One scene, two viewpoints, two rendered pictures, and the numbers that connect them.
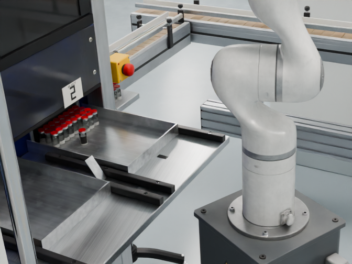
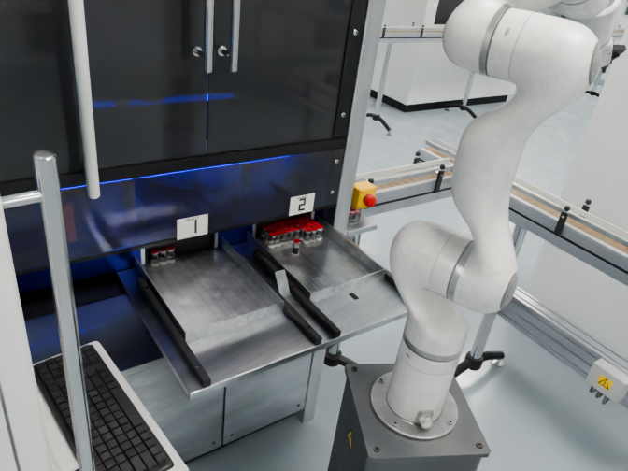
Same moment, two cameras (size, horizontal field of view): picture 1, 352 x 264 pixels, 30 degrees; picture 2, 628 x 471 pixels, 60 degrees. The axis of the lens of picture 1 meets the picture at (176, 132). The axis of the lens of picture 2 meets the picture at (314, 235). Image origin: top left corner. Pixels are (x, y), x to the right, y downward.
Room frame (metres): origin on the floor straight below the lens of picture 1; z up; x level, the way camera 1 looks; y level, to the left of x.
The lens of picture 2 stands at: (0.37, -0.25, 1.74)
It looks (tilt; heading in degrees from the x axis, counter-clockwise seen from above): 30 degrees down; 20
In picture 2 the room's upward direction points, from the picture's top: 8 degrees clockwise
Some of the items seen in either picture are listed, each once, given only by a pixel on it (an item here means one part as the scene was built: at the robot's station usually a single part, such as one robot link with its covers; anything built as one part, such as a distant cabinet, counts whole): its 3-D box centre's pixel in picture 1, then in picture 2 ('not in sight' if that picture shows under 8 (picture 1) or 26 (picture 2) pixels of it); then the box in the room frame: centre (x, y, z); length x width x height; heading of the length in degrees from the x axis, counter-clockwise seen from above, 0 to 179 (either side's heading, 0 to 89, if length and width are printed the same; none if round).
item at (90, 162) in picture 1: (111, 173); (292, 293); (1.42, 0.17, 0.91); 0.14 x 0.03 x 0.06; 58
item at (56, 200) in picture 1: (23, 198); (206, 283); (1.35, 0.38, 0.90); 0.34 x 0.26 x 0.04; 59
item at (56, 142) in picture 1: (72, 127); (293, 235); (1.70, 0.30, 0.91); 0.18 x 0.02 x 0.05; 149
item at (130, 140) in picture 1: (103, 136); (314, 254); (1.64, 0.21, 0.90); 0.34 x 0.26 x 0.04; 59
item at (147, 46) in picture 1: (129, 52); (392, 183); (2.24, 0.15, 0.92); 0.69 x 0.16 x 0.16; 149
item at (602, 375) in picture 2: not in sight; (608, 379); (2.10, -0.76, 0.50); 0.12 x 0.05 x 0.09; 59
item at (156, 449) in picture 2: not in sight; (96, 411); (0.95, 0.38, 0.82); 0.40 x 0.14 x 0.02; 65
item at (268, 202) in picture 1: (268, 182); (421, 374); (1.27, -0.20, 0.95); 0.19 x 0.19 x 0.18
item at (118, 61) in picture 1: (115, 67); (360, 193); (1.92, 0.18, 1.00); 0.08 x 0.07 x 0.07; 59
